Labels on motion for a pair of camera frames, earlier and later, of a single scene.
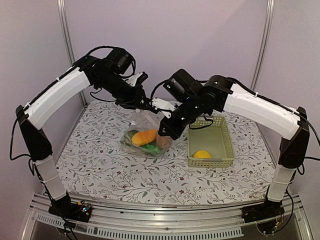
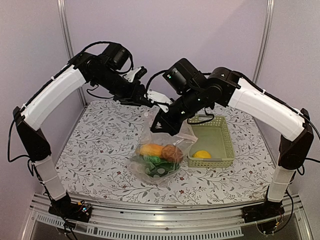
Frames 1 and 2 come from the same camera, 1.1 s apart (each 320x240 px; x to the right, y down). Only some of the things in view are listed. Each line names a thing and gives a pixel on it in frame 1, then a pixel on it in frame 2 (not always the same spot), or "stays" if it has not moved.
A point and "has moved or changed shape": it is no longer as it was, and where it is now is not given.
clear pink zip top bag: [142, 137] has moved or changed shape
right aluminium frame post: [263, 45] stays
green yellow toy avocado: [128, 136] to [137, 151]
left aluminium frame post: [64, 17] stays
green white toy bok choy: [152, 147] to [157, 169]
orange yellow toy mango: [140, 138] to [151, 149]
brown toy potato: [163, 142] to [171, 152]
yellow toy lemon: [202, 154] stays
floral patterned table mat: [93, 167] stays
